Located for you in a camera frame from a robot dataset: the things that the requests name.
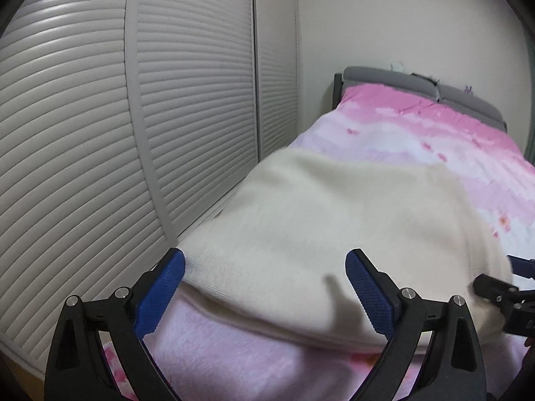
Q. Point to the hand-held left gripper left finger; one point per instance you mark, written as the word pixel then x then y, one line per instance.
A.
pixel 161 292

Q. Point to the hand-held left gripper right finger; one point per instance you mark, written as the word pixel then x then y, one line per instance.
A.
pixel 370 292

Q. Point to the grey padded headboard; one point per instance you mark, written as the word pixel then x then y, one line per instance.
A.
pixel 376 75

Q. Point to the small clear ornament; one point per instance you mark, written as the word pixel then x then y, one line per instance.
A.
pixel 397 67

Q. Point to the small purple figure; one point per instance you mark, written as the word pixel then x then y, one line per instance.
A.
pixel 468 90

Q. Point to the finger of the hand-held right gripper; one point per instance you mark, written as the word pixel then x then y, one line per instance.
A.
pixel 495 288
pixel 524 266

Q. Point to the pink floral duvet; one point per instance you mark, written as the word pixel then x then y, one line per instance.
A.
pixel 418 142

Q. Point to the cream knitted blanket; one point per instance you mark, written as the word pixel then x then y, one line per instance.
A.
pixel 313 225

